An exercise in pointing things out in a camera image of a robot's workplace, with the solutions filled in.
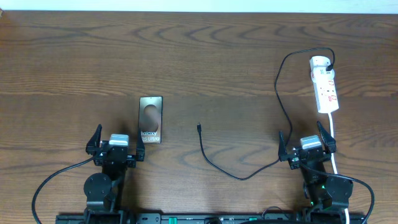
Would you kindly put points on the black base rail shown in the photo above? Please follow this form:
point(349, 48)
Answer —
point(156, 218)

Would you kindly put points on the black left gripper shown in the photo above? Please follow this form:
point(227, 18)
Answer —
point(139, 154)

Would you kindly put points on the white USB charger plug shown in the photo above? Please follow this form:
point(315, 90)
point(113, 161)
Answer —
point(320, 74)

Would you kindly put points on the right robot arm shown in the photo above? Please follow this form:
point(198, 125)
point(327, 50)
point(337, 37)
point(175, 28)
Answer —
point(329, 195)

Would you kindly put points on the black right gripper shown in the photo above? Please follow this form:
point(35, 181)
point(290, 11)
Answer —
point(329, 143)

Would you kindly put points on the white power strip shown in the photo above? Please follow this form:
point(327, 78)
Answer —
point(325, 92)

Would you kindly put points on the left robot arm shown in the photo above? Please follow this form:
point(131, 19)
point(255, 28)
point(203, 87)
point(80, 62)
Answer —
point(104, 190)

